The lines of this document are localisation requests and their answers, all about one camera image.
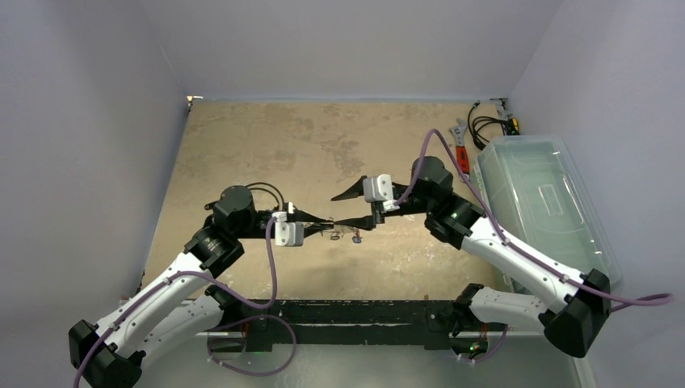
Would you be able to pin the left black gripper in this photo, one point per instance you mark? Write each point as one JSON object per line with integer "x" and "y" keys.
{"x": 305, "y": 217}

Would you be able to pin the clear plastic storage bin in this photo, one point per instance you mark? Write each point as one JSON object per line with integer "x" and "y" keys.
{"x": 534, "y": 190}

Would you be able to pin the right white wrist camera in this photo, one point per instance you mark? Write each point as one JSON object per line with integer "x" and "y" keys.
{"x": 378, "y": 190}

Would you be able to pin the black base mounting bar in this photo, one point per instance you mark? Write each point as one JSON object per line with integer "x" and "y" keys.
{"x": 430, "y": 324}

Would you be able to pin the red handled adjustable wrench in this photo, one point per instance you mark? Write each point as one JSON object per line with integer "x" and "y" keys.
{"x": 458, "y": 131}

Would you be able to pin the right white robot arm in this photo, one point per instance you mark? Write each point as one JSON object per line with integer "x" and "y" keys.
{"x": 568, "y": 306}

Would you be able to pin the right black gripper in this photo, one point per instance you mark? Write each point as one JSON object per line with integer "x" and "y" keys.
{"x": 379, "y": 212}

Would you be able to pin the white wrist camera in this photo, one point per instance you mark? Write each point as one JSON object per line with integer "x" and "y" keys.
{"x": 287, "y": 233}
{"x": 378, "y": 190}

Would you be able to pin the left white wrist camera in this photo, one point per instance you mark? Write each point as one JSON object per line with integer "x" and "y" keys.
{"x": 287, "y": 233}

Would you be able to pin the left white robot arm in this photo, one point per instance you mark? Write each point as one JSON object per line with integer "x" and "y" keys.
{"x": 111, "y": 352}

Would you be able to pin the aluminium frame rail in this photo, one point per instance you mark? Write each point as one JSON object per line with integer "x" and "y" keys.
{"x": 519, "y": 360}

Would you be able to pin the metal key organizer ring plate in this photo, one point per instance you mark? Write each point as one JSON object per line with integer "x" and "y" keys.
{"x": 339, "y": 232}

